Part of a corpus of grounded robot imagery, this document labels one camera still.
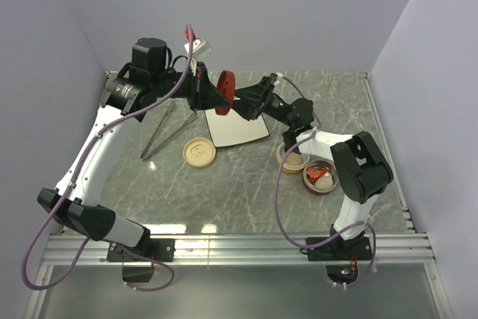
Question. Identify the white egg toy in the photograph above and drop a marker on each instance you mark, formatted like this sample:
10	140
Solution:
324	183

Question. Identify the steel-lined red bowl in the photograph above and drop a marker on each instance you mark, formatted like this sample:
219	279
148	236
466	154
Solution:
309	186

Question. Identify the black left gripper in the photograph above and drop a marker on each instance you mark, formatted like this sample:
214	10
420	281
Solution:
203	91

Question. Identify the beige white-lined bowl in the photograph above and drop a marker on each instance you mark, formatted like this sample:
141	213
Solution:
280	154

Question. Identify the white square plate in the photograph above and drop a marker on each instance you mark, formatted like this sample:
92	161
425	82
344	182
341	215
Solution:
233	130

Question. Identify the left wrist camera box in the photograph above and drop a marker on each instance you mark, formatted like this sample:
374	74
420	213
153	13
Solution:
150	54

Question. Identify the red round lid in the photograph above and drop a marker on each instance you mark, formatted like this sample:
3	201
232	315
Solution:
226	87

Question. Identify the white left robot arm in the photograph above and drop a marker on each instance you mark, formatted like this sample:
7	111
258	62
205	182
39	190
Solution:
142	84

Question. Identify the red shrimp toy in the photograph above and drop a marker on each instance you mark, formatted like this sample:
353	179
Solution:
314	173

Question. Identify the beige round lid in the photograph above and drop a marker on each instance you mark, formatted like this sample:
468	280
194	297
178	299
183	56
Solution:
199	152

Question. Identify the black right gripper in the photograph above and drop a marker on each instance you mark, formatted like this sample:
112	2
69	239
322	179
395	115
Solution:
259	95

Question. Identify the steamed bun toy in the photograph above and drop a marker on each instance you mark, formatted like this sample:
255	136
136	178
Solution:
294	160

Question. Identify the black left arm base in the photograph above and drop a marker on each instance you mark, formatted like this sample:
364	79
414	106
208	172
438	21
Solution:
139	263

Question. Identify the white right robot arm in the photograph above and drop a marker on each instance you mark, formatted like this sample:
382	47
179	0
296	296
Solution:
362	170

